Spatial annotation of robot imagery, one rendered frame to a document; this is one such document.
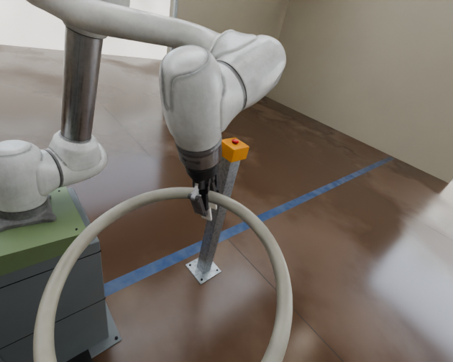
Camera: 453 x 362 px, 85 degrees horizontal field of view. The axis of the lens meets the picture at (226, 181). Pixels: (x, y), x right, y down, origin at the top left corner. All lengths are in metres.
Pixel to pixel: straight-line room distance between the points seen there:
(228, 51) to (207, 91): 0.13
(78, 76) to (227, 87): 0.63
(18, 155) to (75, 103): 0.24
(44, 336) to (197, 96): 0.49
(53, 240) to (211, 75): 0.83
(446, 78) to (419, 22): 1.10
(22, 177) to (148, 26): 0.66
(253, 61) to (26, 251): 0.90
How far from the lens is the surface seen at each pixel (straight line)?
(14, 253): 1.05
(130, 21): 0.61
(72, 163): 1.09
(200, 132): 0.41
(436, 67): 5.96
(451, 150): 5.94
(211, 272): 2.02
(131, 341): 1.77
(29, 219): 1.13
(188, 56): 0.39
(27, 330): 1.40
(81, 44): 0.93
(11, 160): 1.03
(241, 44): 0.50
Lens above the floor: 1.62
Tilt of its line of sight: 33 degrees down
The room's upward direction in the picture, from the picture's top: 14 degrees clockwise
